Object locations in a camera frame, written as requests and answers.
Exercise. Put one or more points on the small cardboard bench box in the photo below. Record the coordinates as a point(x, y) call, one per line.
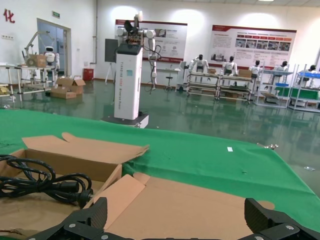
point(212, 71)

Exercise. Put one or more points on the red bin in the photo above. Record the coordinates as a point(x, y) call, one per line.
point(88, 74)

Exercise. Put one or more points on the shelf rack with green panel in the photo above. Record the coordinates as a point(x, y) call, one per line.
point(305, 93)

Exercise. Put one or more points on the white shelf rack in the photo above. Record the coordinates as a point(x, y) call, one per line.
point(273, 75)

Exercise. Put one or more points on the black screen on stand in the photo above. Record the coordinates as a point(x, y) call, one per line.
point(110, 50)

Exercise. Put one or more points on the pipe frame workbench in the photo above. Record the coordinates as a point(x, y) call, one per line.
point(202, 80)
point(236, 83)

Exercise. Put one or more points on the white black humanoid robot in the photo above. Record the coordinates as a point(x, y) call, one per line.
point(308, 75)
point(255, 68)
point(230, 65)
point(282, 68)
point(200, 63)

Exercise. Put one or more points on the white tower robot body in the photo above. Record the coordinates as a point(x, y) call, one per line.
point(127, 80)

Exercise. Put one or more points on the small white label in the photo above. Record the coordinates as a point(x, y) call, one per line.
point(230, 149)

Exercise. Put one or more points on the open brown cardboard box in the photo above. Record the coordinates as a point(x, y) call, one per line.
point(75, 155)
point(187, 212)

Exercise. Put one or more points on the black tower robot base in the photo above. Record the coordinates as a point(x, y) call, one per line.
point(138, 121)

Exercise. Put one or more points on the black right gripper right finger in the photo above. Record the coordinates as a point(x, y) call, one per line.
point(255, 215)

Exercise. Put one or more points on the glass doorway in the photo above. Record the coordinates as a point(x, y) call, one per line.
point(61, 47)

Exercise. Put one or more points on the green table cloth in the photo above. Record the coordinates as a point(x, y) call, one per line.
point(200, 152)

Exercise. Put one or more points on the blue plastic bin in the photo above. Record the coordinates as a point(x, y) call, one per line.
point(310, 73)
point(282, 85)

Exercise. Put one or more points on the white tower robot arm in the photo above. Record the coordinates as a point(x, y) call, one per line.
point(120, 32)
point(152, 60)

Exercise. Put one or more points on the white wall pipe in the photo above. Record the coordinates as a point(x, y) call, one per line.
point(95, 30)

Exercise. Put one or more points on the black stool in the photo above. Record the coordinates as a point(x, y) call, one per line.
point(168, 78)

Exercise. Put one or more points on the small white humanoid robot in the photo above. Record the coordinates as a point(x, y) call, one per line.
point(50, 56)

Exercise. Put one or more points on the cardboard box on rack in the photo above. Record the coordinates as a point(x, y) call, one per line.
point(40, 61)

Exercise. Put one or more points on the red wall character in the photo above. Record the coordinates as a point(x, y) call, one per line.
point(9, 15)

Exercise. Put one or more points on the white desk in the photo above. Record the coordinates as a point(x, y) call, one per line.
point(168, 70)

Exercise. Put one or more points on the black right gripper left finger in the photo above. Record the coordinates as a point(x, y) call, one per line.
point(98, 212)

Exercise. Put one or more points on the brown cardboard spool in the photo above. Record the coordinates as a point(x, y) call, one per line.
point(30, 62)

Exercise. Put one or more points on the white wall socket strip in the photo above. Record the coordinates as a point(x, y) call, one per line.
point(7, 36)

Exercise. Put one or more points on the large cardboard bench box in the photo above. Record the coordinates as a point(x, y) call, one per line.
point(245, 73)

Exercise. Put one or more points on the white hanging frame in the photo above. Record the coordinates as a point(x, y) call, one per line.
point(31, 42)

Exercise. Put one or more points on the open cardboard floor box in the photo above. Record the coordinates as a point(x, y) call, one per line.
point(73, 84)

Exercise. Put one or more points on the flat cardboard floor box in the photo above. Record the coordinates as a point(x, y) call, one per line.
point(62, 93)

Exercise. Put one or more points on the white wheeled machine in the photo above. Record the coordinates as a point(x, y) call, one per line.
point(182, 74)

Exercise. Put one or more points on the green exit sign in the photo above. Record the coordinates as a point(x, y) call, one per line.
point(56, 14)

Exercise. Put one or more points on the red white wall poster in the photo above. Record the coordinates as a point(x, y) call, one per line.
point(171, 40)
point(253, 46)

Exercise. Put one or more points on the crumpled white plastic scrap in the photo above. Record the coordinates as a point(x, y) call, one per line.
point(310, 168)

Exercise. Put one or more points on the white pipe rack table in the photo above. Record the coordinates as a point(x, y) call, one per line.
point(8, 69)
point(37, 70)

